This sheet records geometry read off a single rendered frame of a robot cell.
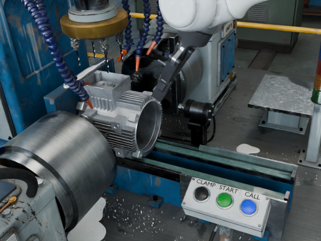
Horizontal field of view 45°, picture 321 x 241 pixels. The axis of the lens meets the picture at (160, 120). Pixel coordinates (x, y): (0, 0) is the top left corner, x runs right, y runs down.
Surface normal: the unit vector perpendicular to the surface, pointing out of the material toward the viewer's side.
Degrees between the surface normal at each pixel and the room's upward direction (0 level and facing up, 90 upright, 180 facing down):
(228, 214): 24
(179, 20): 87
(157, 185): 90
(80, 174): 66
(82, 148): 47
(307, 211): 0
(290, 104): 0
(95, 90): 90
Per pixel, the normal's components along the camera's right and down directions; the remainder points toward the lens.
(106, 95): -0.45, 0.49
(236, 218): -0.23, -0.58
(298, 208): -0.06, -0.85
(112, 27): 0.63, 0.37
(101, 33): 0.35, 0.47
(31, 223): 0.89, 0.18
